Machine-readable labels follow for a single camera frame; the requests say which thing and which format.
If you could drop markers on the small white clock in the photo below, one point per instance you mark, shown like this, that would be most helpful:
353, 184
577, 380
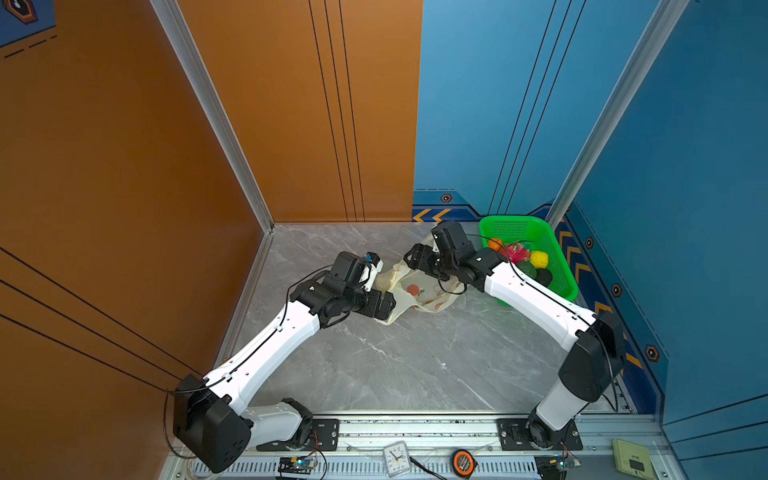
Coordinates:
397, 459

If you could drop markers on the large green lime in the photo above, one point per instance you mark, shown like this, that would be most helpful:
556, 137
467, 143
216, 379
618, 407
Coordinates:
527, 268

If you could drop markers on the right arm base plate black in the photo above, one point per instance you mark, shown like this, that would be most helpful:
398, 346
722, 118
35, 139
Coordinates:
518, 434

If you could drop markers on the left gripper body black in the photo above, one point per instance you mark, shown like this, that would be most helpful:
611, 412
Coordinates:
365, 302

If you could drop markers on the translucent yellowish plastic bag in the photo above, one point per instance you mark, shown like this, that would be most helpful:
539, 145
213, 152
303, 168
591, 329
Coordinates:
414, 289

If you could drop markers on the green wall switch box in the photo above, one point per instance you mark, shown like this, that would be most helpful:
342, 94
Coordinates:
633, 459

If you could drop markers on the right circuit board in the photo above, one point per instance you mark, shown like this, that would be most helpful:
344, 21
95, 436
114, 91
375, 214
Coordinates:
556, 467

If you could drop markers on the circuit board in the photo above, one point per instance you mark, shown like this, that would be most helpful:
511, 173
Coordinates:
300, 467
556, 467

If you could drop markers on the red dragon fruit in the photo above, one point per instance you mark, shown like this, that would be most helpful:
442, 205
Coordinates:
516, 252

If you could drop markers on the green plastic basket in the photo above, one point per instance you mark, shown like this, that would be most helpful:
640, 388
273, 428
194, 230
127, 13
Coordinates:
536, 235

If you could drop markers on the left circuit board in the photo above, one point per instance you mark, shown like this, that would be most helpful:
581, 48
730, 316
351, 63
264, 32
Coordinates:
300, 467

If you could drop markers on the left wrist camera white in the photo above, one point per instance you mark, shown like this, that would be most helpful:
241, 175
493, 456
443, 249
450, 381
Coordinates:
373, 265

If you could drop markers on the left aluminium frame post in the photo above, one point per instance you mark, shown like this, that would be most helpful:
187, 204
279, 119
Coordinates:
176, 29

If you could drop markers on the yellow fruit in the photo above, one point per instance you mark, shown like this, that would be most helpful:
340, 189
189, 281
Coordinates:
539, 259

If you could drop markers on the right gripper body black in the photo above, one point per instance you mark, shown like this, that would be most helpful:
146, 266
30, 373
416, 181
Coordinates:
435, 263

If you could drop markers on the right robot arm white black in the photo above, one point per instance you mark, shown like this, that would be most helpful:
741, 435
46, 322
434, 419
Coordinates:
594, 342

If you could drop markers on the dark avocado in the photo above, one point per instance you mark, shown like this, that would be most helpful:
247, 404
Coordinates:
544, 277

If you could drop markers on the orange black tape measure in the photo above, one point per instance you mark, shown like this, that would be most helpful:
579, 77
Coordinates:
463, 463

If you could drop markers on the right aluminium frame post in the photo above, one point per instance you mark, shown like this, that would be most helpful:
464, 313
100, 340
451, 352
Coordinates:
652, 40

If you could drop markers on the aluminium frame post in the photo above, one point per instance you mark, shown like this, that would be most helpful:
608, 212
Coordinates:
176, 29
652, 40

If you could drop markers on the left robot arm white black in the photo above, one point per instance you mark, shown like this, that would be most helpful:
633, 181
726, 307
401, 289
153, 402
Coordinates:
212, 415

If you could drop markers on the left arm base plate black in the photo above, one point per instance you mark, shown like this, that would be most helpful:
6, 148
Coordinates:
320, 433

